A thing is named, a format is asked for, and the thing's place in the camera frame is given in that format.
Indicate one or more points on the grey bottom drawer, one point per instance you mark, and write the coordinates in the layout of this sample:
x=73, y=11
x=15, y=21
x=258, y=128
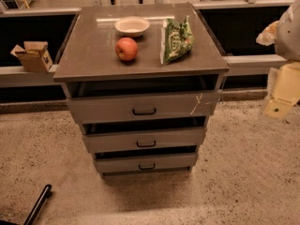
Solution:
x=135, y=164

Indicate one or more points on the white bowl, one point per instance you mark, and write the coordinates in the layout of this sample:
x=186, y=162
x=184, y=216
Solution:
x=132, y=27

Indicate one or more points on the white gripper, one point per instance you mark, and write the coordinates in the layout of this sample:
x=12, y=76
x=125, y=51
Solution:
x=289, y=35

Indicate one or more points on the red apple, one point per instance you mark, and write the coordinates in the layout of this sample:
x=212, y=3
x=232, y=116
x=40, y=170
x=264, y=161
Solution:
x=126, y=48

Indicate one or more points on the grey top drawer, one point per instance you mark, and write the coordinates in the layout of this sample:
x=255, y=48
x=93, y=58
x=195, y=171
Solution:
x=88, y=110

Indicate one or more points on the open cardboard box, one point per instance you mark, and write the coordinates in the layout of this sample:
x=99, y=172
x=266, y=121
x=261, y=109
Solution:
x=34, y=56

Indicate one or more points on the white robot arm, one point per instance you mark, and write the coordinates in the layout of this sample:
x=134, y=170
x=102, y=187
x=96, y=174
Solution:
x=287, y=44

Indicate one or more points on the grey drawer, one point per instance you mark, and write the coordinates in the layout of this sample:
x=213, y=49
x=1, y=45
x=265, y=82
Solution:
x=88, y=110
x=135, y=164
x=135, y=140

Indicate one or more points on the green chip bag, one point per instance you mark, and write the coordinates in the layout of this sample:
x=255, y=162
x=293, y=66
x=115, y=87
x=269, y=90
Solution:
x=177, y=40

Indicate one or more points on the black pole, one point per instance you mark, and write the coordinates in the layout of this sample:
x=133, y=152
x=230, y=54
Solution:
x=44, y=195

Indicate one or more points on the grey drawer cabinet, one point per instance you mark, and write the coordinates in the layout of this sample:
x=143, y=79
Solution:
x=90, y=68

